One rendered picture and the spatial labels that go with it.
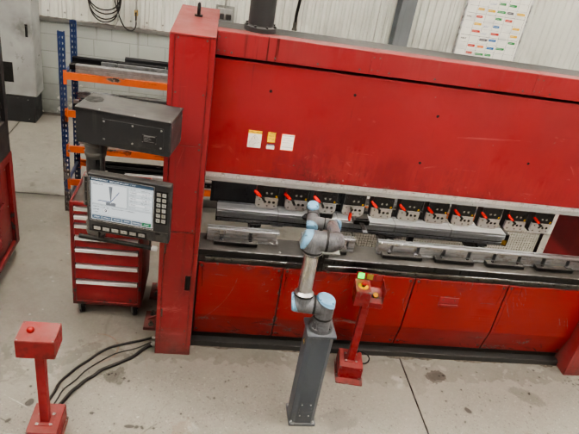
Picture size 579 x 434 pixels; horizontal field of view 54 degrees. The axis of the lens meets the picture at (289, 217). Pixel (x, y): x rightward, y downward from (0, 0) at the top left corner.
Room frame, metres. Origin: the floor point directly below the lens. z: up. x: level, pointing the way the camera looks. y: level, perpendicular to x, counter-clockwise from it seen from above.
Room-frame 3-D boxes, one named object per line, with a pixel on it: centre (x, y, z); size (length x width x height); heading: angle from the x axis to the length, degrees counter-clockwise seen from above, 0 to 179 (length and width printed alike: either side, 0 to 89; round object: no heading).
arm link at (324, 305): (2.74, -0.29, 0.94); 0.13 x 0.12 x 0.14; 93
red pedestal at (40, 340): (2.27, 1.22, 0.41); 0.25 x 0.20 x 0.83; 10
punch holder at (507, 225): (3.73, -1.60, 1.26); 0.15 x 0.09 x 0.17; 100
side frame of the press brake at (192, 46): (3.51, 0.75, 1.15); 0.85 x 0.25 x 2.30; 10
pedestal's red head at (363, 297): (3.25, -0.63, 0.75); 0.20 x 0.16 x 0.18; 92
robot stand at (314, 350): (2.74, -0.30, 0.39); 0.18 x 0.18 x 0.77; 11
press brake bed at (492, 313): (3.57, -0.89, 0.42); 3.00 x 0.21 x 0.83; 100
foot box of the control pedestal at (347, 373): (3.22, -0.63, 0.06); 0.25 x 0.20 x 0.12; 2
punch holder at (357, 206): (3.53, -0.42, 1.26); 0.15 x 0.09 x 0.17; 100
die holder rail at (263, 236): (3.41, 0.30, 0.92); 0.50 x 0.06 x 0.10; 100
